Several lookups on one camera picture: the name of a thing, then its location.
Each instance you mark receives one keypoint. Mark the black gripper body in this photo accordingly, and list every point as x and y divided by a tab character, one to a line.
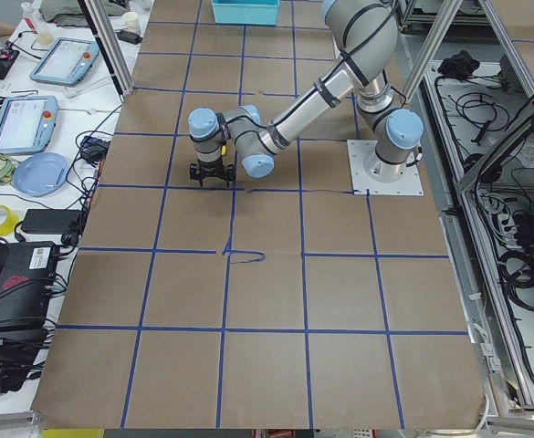
210	167

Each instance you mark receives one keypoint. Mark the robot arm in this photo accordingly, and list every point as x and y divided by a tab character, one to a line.
365	33

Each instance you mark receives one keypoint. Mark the light blue plastic bin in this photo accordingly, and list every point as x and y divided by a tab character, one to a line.
246	12

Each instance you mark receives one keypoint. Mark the blue plastic plate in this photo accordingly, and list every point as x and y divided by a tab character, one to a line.
41	174

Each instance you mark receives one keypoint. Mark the white paper cup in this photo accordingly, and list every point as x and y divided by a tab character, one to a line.
132	22

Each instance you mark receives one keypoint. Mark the upper teach pendant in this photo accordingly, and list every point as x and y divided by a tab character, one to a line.
66	63

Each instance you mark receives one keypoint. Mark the teach pendant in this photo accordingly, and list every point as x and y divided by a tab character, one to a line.
66	63
27	124

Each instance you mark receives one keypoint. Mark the lower teach pendant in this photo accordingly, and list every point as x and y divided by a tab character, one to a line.
27	124

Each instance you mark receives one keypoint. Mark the black computer box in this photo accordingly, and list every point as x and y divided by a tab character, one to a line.
26	271

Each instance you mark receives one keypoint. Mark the black cloth bundle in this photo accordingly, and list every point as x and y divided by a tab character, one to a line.
460	66

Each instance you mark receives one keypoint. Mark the aluminium frame post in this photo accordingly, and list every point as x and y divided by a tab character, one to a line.
102	30

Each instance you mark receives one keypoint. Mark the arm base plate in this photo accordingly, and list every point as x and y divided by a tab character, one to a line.
371	176

